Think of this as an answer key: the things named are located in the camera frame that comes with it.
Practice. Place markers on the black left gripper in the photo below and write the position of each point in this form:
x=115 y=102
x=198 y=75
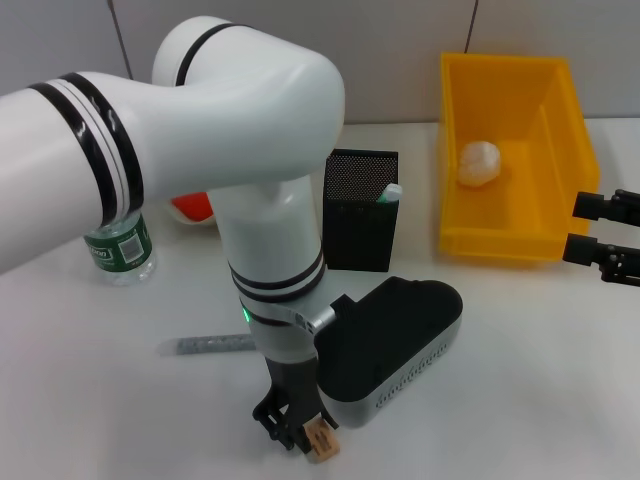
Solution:
x=297 y=385

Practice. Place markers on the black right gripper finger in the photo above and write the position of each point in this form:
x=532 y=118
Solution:
x=590 y=205
x=580 y=248

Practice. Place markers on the white paper ball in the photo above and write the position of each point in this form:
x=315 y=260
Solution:
x=480 y=162

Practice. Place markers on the green utility knife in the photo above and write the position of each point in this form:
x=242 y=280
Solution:
x=391 y=192

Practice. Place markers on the red-orange fruit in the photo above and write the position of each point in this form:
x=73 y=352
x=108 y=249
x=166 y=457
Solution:
x=192 y=207

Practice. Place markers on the clear plastic water bottle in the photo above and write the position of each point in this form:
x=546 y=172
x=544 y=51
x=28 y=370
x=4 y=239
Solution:
x=120 y=255

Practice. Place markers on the grey marker pen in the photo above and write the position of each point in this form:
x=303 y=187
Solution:
x=210 y=346

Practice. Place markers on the black mesh pen holder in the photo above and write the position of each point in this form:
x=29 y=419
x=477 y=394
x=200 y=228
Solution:
x=360 y=235

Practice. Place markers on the yellow plastic bin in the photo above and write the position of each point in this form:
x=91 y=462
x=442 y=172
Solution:
x=500 y=100

